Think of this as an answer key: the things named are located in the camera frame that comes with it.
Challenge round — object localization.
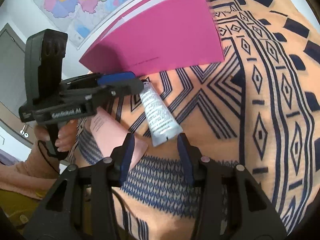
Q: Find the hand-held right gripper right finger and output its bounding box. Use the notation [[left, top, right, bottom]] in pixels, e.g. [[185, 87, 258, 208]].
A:
[[177, 132, 288, 240]]

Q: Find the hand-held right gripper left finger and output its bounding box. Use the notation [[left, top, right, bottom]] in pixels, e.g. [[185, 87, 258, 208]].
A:
[[24, 131, 135, 240]]

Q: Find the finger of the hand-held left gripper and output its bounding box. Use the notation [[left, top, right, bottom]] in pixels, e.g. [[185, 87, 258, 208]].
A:
[[62, 72, 136, 90], [67, 79, 145, 98]]

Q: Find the pink tube with white cap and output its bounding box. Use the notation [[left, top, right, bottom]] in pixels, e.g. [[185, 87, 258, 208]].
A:
[[89, 106, 149, 170]]

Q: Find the white tube with black print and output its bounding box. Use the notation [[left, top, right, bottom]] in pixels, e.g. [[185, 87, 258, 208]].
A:
[[139, 77, 184, 147]]

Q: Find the pink cardboard box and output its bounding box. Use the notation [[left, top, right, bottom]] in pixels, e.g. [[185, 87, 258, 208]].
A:
[[79, 0, 225, 77]]

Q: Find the person's left forearm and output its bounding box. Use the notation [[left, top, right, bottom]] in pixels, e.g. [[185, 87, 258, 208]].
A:
[[0, 140, 66, 198]]

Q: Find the person's left hand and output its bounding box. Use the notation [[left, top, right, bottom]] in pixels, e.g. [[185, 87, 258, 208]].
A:
[[33, 120, 78, 154]]

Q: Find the grey door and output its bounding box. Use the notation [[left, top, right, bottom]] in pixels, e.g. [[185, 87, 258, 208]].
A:
[[0, 23, 29, 110]]

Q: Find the orange patterned blanket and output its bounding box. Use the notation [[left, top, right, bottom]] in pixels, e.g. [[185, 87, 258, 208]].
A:
[[67, 0, 320, 240]]

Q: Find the olive yellow cloth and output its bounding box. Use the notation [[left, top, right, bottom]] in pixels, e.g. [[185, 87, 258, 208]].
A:
[[0, 187, 52, 222]]

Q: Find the black cable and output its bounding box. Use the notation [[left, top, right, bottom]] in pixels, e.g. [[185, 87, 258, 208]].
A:
[[37, 140, 61, 176], [111, 187, 132, 240]]

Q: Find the colourful wall map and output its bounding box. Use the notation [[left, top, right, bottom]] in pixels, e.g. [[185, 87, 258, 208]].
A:
[[34, 0, 170, 50]]

